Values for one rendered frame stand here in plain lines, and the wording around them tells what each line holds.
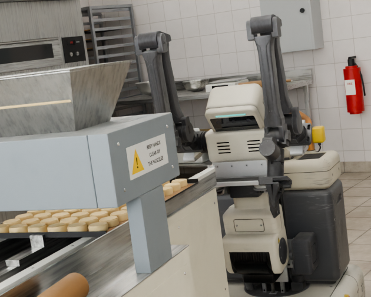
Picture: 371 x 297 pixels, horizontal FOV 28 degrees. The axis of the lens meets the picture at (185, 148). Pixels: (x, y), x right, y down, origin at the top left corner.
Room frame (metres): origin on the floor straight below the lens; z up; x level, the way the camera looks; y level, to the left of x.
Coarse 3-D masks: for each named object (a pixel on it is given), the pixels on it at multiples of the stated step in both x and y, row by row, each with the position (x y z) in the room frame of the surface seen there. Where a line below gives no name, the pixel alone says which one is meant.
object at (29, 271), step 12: (204, 180) 2.47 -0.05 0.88; (192, 192) 2.36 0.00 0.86; (168, 204) 2.20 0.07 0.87; (180, 204) 2.27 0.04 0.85; (84, 240) 1.76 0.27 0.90; (60, 252) 1.68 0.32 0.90; (36, 264) 1.61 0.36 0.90; (48, 264) 1.61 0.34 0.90; (12, 276) 1.53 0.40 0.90; (24, 276) 1.53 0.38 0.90; (0, 288) 1.46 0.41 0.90
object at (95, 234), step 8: (32, 232) 1.86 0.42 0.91; (40, 232) 1.85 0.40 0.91; (48, 232) 1.84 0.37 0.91; (56, 232) 1.83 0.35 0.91; (64, 232) 1.82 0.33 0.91; (72, 232) 1.81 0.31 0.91; (80, 232) 1.80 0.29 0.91; (88, 232) 1.79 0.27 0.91; (96, 232) 1.78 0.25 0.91; (104, 232) 1.77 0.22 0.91
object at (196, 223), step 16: (208, 192) 2.47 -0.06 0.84; (192, 208) 2.33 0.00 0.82; (208, 208) 2.44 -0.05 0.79; (176, 224) 2.20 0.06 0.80; (192, 224) 2.31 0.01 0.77; (208, 224) 2.43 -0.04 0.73; (48, 240) 2.06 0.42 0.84; (176, 240) 2.19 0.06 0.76; (192, 240) 2.29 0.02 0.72; (208, 240) 2.41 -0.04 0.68; (192, 256) 2.28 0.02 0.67; (208, 256) 2.40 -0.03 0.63; (192, 272) 2.26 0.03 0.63; (208, 272) 2.38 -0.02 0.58; (224, 272) 2.51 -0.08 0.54; (208, 288) 2.37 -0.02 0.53; (224, 288) 2.49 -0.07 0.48
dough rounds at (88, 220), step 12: (180, 180) 2.28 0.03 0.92; (168, 192) 2.17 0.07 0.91; (24, 216) 2.04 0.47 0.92; (36, 216) 2.02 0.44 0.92; (48, 216) 2.02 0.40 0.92; (60, 216) 1.99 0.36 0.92; (72, 216) 1.97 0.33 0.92; (84, 216) 1.96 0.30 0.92; (96, 216) 1.93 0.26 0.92; (108, 216) 1.90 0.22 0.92; (120, 216) 1.91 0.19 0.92; (0, 228) 1.93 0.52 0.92; (12, 228) 1.91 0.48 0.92; (24, 228) 1.91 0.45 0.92; (36, 228) 1.88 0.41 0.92; (48, 228) 1.86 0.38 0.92; (60, 228) 1.86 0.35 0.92; (72, 228) 1.83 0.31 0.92; (84, 228) 1.84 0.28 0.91; (96, 228) 1.80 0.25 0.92; (108, 228) 1.85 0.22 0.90
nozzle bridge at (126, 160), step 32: (96, 128) 1.65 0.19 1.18; (128, 128) 1.61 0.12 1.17; (160, 128) 1.75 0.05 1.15; (0, 160) 1.64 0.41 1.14; (32, 160) 1.60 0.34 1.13; (64, 160) 1.57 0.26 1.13; (96, 160) 1.54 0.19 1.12; (128, 160) 1.59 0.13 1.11; (160, 160) 1.73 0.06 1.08; (0, 192) 1.65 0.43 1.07; (32, 192) 1.61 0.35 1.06; (64, 192) 1.58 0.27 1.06; (96, 192) 1.54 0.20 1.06; (128, 192) 1.57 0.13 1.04; (160, 192) 1.71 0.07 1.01; (160, 224) 1.69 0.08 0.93; (160, 256) 1.67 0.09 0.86
